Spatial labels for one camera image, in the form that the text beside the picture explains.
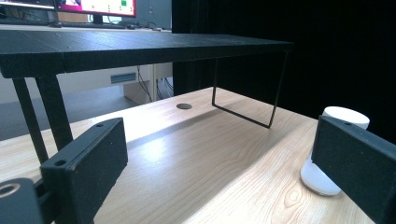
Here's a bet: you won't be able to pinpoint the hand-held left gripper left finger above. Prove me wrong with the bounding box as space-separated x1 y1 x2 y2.
40 117 129 224

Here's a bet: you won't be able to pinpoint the black keyboard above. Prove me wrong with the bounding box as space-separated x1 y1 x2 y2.
60 21 127 30

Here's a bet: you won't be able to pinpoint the black cables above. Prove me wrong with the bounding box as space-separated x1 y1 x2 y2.
135 64 174 102

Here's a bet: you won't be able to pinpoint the black desk shelf riser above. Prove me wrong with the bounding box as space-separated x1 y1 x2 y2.
0 29 295 165

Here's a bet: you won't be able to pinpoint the white cylindrical bottle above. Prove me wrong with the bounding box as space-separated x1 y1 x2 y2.
299 105 371 197

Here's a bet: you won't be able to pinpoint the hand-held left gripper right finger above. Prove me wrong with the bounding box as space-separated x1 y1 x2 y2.
311 115 396 224

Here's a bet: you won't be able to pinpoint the computer monitor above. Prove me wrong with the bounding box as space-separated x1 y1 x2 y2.
0 0 137 25

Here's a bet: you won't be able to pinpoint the black curtain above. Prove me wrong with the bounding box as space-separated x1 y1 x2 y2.
171 0 396 145

